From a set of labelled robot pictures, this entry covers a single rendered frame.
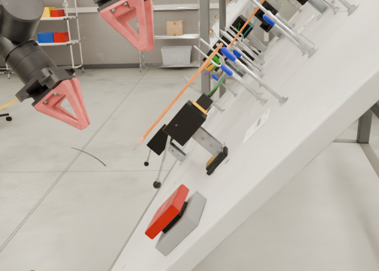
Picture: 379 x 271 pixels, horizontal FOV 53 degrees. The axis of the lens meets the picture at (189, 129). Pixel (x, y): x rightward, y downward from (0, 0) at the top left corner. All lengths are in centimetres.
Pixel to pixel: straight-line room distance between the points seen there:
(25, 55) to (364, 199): 90
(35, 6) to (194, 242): 40
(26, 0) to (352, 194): 93
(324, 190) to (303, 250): 31
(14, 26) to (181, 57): 718
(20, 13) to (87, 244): 192
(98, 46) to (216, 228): 821
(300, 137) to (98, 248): 207
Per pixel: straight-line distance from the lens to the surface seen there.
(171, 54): 774
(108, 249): 231
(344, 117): 31
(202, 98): 58
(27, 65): 64
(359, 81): 32
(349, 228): 101
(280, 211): 103
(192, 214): 40
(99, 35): 848
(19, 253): 246
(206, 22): 155
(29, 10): 60
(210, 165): 53
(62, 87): 62
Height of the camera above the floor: 132
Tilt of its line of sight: 18 degrees down
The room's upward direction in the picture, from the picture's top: 2 degrees counter-clockwise
